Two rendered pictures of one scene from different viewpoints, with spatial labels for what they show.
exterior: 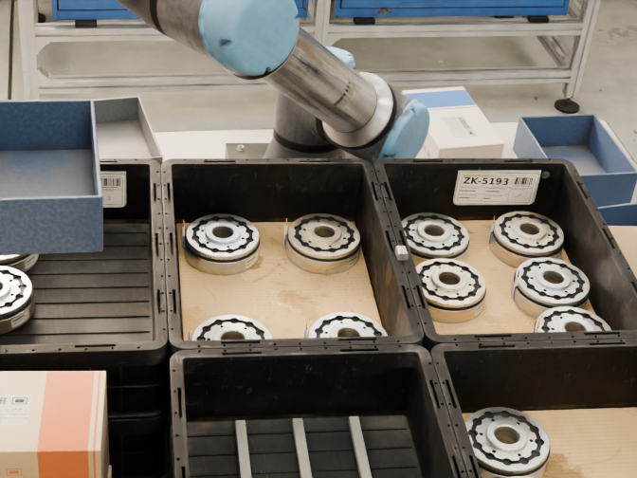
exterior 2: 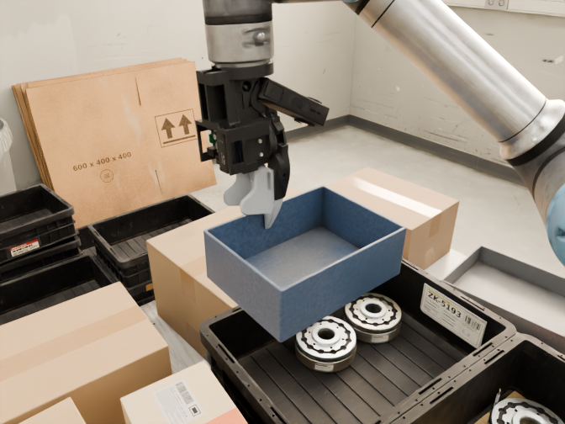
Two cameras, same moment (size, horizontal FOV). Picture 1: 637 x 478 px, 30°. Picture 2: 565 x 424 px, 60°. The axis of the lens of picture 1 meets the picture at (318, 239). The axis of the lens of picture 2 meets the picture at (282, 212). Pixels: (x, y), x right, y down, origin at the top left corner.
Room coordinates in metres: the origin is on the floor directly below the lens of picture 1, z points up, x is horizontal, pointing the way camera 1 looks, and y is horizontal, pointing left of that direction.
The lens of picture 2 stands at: (0.83, -0.13, 1.44)
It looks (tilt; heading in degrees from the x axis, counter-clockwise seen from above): 29 degrees down; 65
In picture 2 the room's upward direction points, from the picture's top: straight up
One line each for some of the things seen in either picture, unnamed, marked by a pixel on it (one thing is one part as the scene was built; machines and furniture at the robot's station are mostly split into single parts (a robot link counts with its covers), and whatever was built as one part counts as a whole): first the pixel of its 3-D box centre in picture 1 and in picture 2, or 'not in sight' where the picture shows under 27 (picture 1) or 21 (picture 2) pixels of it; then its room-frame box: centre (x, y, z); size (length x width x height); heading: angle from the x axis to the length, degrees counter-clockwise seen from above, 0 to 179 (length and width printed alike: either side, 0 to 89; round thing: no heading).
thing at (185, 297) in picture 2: not in sight; (266, 272); (1.17, 0.70, 0.80); 0.40 x 0.30 x 0.20; 18
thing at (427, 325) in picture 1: (505, 247); not in sight; (1.28, -0.25, 0.92); 0.40 x 0.30 x 0.02; 11
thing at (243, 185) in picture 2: not in sight; (244, 194); (1.02, 0.41, 1.16); 0.06 x 0.03 x 0.09; 13
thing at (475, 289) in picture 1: (448, 282); not in sight; (1.27, -0.18, 0.86); 0.10 x 0.10 x 0.01
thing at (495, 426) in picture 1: (506, 436); not in sight; (0.99, -0.24, 0.86); 0.05 x 0.05 x 0.01
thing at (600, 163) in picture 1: (573, 160); not in sight; (1.83, -0.44, 0.73); 0.20 x 0.15 x 0.07; 15
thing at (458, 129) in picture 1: (447, 137); not in sight; (1.84, -0.21, 0.74); 0.20 x 0.12 x 0.09; 19
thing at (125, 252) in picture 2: not in sight; (166, 276); (1.05, 1.38, 0.37); 0.40 x 0.30 x 0.45; 14
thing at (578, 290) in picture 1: (552, 281); not in sight; (1.30, -0.32, 0.86); 0.10 x 0.10 x 0.01
